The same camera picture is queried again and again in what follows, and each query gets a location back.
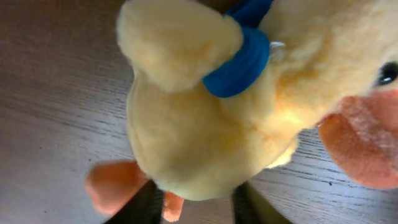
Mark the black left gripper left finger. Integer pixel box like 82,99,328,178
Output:
104,180,164,224

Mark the yellow plush duck toy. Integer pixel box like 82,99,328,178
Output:
86,0,397,222

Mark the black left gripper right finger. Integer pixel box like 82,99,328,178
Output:
231,182,292,224

